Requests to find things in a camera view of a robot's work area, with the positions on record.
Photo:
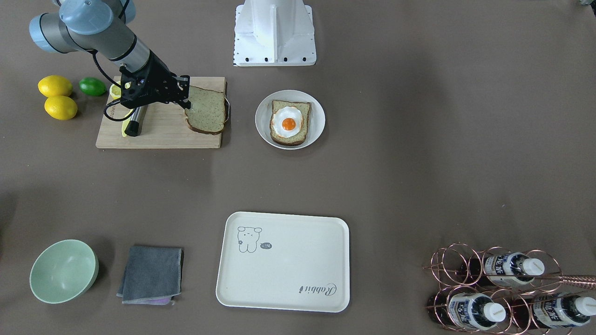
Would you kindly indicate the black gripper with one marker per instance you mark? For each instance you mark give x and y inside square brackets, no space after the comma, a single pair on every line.
[159,76]

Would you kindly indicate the white round plate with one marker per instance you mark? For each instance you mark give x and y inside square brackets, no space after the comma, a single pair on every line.
[317,117]

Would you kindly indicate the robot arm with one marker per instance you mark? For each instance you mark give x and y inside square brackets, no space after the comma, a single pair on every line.
[102,25]

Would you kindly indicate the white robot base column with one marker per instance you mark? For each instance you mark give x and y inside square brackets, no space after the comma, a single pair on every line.
[274,33]

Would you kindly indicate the cream rabbit tray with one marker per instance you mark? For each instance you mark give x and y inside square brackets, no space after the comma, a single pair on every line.
[285,261]

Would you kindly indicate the steel muddler black tip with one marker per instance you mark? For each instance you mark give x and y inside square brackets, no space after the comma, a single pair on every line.
[137,116]

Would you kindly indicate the yellow plastic knife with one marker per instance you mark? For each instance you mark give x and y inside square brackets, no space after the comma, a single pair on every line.
[124,127]

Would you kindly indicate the half lemon slice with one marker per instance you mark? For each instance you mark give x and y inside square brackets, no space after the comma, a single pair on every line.
[115,91]

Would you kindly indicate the green lime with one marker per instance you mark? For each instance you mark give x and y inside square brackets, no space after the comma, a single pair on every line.
[92,86]

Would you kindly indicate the bread slice with fried egg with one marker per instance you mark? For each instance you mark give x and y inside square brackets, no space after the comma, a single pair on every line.
[289,122]

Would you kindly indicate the yellow lemon lower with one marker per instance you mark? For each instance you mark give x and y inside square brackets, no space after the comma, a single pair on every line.
[60,107]

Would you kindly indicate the yellow lemon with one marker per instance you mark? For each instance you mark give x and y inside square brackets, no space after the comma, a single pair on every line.
[54,86]
[60,107]

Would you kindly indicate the yellow lemon upper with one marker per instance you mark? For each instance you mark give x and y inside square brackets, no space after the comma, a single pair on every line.
[54,86]

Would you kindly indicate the grey folded cloth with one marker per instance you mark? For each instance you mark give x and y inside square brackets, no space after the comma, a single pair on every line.
[153,275]

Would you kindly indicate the green bowl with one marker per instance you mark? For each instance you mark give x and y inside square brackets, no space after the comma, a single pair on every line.
[63,271]

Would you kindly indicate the tea bottle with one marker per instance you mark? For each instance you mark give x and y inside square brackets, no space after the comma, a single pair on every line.
[465,311]
[506,270]
[553,311]

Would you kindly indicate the copper wire bottle rack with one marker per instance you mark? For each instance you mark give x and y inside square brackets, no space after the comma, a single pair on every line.
[502,292]

